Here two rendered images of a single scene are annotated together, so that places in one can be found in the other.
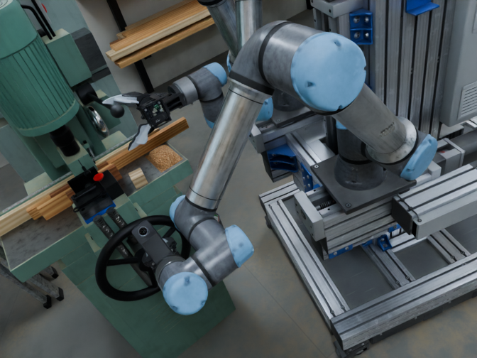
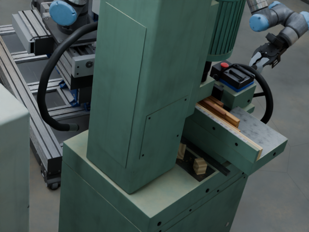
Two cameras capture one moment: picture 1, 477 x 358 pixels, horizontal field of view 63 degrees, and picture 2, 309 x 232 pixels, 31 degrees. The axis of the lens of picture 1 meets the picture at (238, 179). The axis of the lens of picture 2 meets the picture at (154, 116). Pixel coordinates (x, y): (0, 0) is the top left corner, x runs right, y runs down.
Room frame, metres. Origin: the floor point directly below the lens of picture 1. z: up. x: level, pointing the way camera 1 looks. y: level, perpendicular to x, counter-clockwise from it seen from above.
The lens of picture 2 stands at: (1.90, 1.86, 2.11)
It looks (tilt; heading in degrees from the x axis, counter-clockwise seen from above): 38 degrees down; 243
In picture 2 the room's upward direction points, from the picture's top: 10 degrees clockwise
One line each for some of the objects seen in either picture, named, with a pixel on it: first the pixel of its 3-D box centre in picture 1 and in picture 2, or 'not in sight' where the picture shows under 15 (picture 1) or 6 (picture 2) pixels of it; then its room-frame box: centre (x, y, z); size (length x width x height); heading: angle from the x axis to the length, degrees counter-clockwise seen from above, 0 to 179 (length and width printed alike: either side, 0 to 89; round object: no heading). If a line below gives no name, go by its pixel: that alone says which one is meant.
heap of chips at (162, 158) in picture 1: (162, 154); not in sight; (1.08, 0.22, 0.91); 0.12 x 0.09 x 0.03; 25
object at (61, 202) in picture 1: (79, 191); (209, 107); (1.01, 0.49, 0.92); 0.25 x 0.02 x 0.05; 115
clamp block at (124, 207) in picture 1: (106, 212); (229, 90); (0.88, 0.40, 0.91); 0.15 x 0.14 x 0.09; 115
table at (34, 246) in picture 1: (103, 208); (212, 107); (0.96, 0.43, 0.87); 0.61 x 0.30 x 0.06; 115
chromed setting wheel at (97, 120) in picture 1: (97, 121); not in sight; (1.23, 0.40, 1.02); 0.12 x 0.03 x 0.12; 25
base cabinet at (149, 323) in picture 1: (142, 258); (148, 224); (1.17, 0.51, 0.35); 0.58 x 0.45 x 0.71; 25
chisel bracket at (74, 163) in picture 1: (78, 159); (192, 90); (1.08, 0.47, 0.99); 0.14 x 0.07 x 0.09; 25
